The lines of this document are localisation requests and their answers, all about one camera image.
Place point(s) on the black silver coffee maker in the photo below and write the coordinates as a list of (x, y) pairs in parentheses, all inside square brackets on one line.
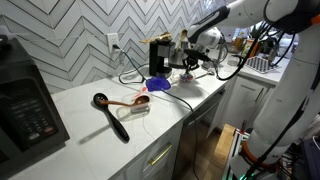
[(158, 51)]

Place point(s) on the brown wooden spoon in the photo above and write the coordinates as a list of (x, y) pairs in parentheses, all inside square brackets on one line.
[(140, 101)]

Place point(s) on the black slotted spoon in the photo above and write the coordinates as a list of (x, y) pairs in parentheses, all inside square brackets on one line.
[(97, 99)]

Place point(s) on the gold drawer handle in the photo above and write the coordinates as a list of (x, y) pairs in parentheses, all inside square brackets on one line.
[(160, 155)]

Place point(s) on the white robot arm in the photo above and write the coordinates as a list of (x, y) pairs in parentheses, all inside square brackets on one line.
[(295, 101)]

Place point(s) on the long wooden spatula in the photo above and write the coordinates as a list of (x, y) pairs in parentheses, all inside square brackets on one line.
[(161, 37)]

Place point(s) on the large wooden spoon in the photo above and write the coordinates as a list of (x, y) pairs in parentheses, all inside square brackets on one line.
[(183, 42)]

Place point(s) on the white wall outlet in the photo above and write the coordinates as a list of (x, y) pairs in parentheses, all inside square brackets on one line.
[(112, 39)]

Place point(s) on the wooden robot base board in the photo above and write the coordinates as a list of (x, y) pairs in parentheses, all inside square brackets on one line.
[(220, 155)]

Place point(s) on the dish drying mat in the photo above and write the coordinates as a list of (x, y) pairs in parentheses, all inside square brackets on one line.
[(260, 65)]

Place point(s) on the grey utensil holder crock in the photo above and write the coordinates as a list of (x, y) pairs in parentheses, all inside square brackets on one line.
[(176, 60)]

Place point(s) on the small clear glass cup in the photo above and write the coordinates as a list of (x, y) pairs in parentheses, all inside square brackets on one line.
[(130, 97)]

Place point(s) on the blue lunch box lid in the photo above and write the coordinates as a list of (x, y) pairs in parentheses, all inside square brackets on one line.
[(157, 84)]

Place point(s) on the black microwave oven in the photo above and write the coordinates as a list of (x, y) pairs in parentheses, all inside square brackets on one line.
[(30, 125)]

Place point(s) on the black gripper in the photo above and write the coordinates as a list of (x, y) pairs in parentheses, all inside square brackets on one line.
[(192, 59)]

